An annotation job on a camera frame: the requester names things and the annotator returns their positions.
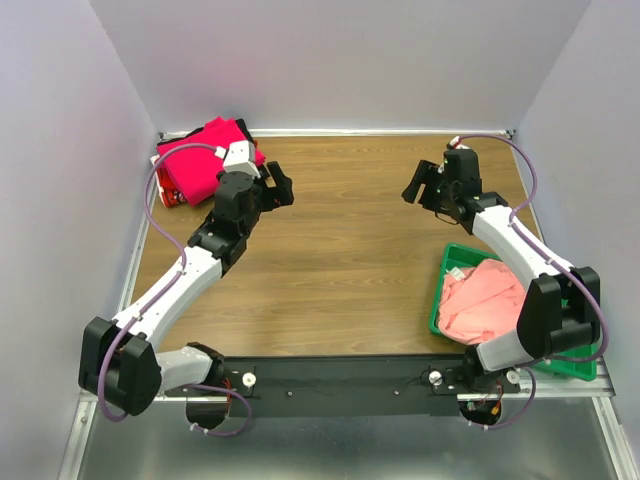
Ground salmon pink t-shirt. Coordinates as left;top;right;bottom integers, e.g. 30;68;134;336
436;258;526;345

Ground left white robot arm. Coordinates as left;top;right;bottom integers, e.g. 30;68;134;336
78;162;294;422

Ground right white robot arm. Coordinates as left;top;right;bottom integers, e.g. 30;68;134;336
402;148;606;392

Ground folded black t-shirt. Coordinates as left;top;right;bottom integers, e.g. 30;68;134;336
185;117;258;146

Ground green plastic tray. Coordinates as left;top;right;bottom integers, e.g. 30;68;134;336
429;243;598;382

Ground folded magenta t-shirt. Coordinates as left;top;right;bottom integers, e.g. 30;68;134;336
156;118;247;206

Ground folded red white t-shirt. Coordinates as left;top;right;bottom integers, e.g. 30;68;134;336
154;159;187;208

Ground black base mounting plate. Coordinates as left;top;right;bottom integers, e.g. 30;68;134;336
167;354;520;432

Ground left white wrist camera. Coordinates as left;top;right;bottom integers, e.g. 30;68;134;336
223;140;260;178

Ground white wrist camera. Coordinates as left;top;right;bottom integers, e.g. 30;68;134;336
446;136;468;150
223;140;260;178

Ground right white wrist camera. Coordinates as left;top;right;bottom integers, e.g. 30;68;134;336
446;136;468;150

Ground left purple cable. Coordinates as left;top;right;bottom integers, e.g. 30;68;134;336
97;142;227;424

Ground purple cable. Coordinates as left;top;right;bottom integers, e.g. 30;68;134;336
452;133;610;362
97;142;227;424

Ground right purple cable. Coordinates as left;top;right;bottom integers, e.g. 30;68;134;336
452;133;610;362

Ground aluminium table frame rail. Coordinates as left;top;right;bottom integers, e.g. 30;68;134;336
71;130;639;479

